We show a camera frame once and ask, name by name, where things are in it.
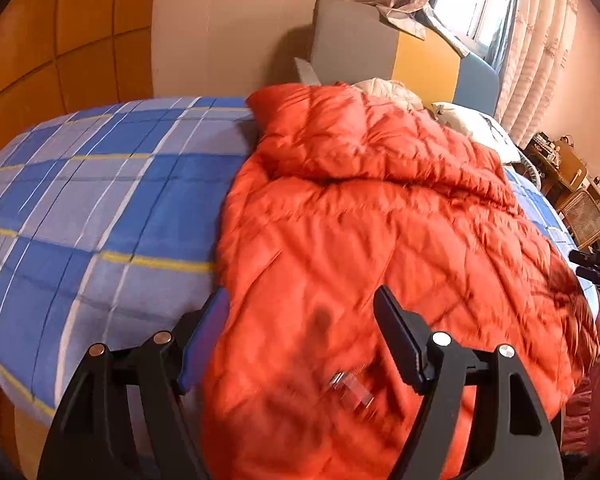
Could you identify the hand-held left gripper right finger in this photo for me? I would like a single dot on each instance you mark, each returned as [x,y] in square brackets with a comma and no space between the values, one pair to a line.
[397,335]

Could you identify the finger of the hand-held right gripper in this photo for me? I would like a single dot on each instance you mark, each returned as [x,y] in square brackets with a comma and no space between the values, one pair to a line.
[597,276]
[597,259]

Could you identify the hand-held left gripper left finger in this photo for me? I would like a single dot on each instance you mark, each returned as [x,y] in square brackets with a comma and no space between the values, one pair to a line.
[207,340]

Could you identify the orange down jacket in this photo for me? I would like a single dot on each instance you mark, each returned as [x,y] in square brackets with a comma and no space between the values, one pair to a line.
[360,220]

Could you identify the wicker chair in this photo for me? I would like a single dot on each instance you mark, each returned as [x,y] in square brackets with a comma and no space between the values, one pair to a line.
[582,217]

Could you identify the wooden bedside table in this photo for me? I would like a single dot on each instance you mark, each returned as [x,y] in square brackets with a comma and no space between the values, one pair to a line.
[555,160]

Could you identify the blue plaid bed sheet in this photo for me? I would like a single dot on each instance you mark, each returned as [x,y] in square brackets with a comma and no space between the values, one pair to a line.
[105,200]

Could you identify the white pillow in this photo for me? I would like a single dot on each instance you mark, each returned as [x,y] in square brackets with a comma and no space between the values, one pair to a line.
[467,122]

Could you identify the pink pleated curtain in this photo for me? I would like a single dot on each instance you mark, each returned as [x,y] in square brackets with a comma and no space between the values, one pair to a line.
[540,50]

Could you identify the beige quilted cloth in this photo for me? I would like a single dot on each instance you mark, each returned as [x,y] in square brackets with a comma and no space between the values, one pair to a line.
[387,91]

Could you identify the window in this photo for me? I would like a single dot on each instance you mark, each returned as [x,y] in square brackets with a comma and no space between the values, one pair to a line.
[472,0]

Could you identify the grey yellow blue headboard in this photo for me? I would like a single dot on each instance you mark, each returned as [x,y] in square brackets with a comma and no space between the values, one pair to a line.
[360,45]

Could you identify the beige patterned curtain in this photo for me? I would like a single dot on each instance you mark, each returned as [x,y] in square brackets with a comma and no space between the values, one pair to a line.
[405,5]

